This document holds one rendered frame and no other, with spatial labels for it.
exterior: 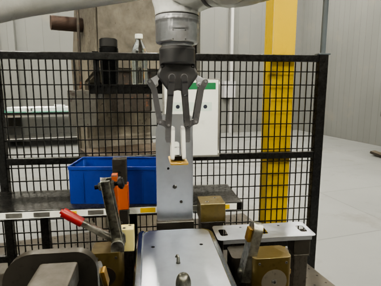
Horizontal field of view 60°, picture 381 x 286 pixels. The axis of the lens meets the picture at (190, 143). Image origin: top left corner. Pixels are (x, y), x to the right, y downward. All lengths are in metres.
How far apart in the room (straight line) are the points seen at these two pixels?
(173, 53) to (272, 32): 0.80
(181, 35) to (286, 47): 0.82
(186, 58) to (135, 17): 2.16
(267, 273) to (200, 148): 0.65
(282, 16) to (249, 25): 9.64
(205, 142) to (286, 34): 0.54
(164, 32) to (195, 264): 0.53
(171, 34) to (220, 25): 10.01
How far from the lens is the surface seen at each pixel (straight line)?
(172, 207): 1.08
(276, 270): 0.82
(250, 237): 0.78
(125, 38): 2.78
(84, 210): 1.16
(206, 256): 0.88
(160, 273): 0.81
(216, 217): 1.07
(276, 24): 1.43
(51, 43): 9.81
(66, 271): 0.48
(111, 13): 2.77
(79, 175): 1.17
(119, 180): 0.76
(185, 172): 1.04
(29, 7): 0.46
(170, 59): 0.68
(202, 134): 1.31
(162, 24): 0.69
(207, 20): 10.55
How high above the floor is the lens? 1.42
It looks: 9 degrees down
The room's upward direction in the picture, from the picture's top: straight up
